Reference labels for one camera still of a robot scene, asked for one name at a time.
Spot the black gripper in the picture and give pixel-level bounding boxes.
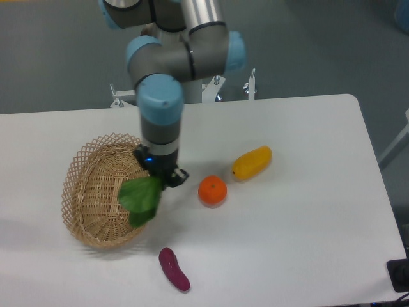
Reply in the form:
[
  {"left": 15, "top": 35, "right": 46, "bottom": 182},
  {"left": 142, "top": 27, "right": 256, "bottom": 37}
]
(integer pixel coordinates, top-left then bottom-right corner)
[{"left": 133, "top": 144, "right": 189, "bottom": 188}]

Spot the green bok choy vegetable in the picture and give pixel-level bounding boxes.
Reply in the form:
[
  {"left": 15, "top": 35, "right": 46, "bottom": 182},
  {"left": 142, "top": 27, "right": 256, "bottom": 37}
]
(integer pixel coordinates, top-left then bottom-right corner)
[{"left": 118, "top": 177, "right": 162, "bottom": 228}]

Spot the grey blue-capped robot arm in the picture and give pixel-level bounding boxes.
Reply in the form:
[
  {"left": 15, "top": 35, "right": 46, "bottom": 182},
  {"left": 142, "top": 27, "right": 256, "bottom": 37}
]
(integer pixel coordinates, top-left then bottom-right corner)
[{"left": 99, "top": 1, "right": 247, "bottom": 188}]

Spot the woven wicker basket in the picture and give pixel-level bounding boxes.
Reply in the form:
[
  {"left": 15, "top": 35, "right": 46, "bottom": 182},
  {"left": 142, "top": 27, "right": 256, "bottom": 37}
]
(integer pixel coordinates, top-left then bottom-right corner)
[{"left": 61, "top": 133, "right": 149, "bottom": 249}]

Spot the orange tangerine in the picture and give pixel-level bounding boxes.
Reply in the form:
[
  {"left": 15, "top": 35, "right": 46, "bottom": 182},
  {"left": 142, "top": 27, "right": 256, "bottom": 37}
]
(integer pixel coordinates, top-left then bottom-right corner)
[{"left": 197, "top": 175, "right": 228, "bottom": 207}]

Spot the yellow mango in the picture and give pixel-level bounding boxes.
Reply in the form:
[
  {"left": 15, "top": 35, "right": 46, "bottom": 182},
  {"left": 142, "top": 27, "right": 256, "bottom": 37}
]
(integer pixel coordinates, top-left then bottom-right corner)
[{"left": 231, "top": 146, "right": 273, "bottom": 181}]

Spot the purple sweet potato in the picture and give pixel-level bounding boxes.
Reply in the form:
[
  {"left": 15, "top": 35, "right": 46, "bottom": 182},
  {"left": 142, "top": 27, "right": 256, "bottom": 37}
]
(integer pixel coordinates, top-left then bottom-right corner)
[{"left": 158, "top": 247, "right": 190, "bottom": 292}]

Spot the black box at table edge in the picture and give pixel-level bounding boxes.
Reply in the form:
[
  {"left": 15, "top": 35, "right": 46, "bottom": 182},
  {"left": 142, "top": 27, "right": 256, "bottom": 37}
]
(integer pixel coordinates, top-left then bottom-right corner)
[{"left": 387, "top": 258, "right": 408, "bottom": 293}]

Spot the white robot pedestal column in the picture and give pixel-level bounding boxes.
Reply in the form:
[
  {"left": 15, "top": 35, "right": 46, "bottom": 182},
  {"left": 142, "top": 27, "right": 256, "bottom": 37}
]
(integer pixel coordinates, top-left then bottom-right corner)
[{"left": 141, "top": 23, "right": 202, "bottom": 104}]

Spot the white table leg frame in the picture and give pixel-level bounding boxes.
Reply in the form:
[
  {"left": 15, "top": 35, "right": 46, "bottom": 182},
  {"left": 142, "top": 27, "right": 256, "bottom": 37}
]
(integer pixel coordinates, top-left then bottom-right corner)
[{"left": 377, "top": 109, "right": 409, "bottom": 171}]

